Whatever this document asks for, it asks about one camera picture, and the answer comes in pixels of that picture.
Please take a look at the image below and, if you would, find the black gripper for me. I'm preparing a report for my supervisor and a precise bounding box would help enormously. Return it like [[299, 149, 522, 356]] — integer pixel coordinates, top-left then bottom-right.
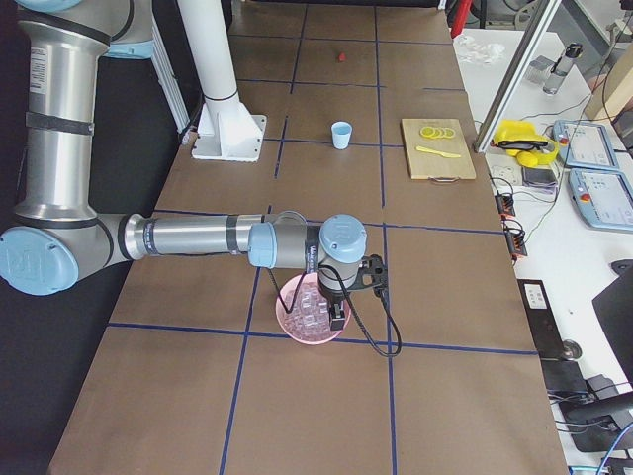
[[317, 280, 349, 331]]

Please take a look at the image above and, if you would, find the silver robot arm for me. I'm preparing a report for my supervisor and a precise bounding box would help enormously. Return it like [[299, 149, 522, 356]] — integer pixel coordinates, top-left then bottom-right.
[[1, 1, 366, 331]]

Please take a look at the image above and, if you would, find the pile of clear ice cubes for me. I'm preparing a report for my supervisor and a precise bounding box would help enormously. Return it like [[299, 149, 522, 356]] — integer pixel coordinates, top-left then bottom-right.
[[283, 282, 347, 338]]

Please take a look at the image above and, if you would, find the light blue cup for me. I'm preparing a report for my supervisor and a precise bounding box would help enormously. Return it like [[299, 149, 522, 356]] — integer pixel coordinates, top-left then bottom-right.
[[330, 121, 353, 150]]

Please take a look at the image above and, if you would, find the pink bowl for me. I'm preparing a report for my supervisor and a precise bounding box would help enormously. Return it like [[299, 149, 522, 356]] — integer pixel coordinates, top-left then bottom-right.
[[275, 274, 354, 346]]

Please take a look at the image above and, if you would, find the wooden cutting board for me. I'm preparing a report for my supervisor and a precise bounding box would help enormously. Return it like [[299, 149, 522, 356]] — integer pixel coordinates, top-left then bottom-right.
[[401, 119, 477, 182]]

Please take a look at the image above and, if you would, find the yellow plastic knife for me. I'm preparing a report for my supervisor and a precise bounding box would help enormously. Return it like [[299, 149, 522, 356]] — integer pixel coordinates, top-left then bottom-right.
[[415, 145, 462, 158]]

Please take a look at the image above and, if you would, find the purple grey pouch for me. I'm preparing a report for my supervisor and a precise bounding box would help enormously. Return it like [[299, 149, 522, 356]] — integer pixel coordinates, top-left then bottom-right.
[[522, 167, 558, 188]]

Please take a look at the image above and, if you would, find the yellow cloth bag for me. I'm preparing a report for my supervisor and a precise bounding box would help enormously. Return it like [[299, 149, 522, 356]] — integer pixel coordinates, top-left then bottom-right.
[[493, 120, 560, 168]]

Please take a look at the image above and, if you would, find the black monitor stand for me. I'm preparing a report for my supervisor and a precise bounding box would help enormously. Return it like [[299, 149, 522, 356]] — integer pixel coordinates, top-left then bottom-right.
[[559, 259, 632, 453]]

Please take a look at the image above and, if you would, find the teach pendant near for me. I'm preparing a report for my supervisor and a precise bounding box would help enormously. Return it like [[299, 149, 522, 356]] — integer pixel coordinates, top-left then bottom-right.
[[568, 168, 632, 233]]

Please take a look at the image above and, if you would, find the teach pendant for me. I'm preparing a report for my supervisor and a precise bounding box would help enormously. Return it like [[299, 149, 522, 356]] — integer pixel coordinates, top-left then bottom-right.
[[568, 168, 632, 233], [552, 120, 620, 171]]

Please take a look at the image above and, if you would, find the crumpled clear plastic wrap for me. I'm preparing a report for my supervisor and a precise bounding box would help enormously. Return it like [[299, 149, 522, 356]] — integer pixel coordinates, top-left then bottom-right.
[[453, 36, 505, 65]]

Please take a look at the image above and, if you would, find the teach pendant far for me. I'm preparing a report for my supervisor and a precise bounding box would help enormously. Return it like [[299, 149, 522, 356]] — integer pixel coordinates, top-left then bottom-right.
[[552, 120, 620, 171]]

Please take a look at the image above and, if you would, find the clear water bottle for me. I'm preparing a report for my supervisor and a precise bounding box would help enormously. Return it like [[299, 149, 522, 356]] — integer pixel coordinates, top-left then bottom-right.
[[542, 43, 584, 95]]

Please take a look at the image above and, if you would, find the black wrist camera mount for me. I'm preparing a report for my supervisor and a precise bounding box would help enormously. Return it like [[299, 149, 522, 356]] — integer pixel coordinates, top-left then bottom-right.
[[349, 254, 389, 301]]

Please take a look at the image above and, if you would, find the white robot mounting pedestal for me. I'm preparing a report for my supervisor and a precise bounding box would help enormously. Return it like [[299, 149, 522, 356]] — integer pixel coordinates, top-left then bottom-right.
[[178, 0, 267, 162]]

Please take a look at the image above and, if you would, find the white wall socket plate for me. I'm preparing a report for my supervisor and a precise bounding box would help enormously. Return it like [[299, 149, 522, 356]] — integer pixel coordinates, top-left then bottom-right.
[[489, 164, 523, 186]]

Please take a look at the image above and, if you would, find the aluminium frame post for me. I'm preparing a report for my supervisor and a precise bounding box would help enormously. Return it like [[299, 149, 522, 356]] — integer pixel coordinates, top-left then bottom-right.
[[473, 0, 562, 153]]

